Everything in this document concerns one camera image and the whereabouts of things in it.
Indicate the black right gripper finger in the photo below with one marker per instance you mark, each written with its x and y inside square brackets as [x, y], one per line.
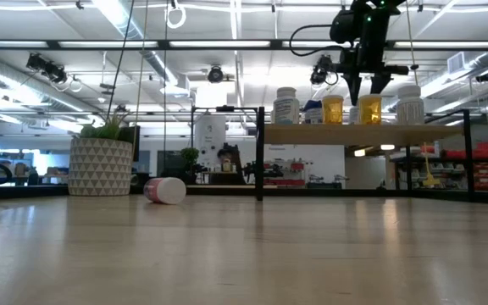
[379, 82]
[354, 87]

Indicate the amber pill bottle white cap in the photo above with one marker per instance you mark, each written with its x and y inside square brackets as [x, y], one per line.
[332, 110]
[369, 109]

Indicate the clear bottle blue cap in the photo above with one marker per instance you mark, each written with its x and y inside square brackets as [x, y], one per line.
[313, 112]

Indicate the pink bottle white cap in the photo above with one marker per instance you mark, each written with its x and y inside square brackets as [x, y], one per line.
[164, 190]

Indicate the black ceiling spotlight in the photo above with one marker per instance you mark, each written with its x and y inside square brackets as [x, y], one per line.
[320, 70]
[46, 68]
[215, 74]
[485, 76]

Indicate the yellow broom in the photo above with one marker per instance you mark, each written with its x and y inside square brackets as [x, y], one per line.
[429, 169]

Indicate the red white background equipment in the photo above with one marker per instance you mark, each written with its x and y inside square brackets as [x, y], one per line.
[288, 171]

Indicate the red parts bin rack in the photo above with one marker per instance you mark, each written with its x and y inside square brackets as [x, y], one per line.
[481, 165]

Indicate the black background rack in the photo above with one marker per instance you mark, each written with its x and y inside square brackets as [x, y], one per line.
[223, 109]

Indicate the white cylindrical tank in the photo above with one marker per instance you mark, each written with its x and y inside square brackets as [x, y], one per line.
[210, 137]

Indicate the small background plant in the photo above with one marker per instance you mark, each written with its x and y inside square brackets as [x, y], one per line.
[190, 157]

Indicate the green plant white patterned pot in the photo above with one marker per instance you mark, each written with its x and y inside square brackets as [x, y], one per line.
[100, 167]

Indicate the wooden shelf black metal frame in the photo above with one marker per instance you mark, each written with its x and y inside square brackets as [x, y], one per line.
[354, 134]

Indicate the black aluminium frame rail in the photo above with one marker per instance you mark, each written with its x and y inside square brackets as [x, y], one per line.
[15, 192]
[481, 197]

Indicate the black overhead frame beam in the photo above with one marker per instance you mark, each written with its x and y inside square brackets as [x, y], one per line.
[163, 44]

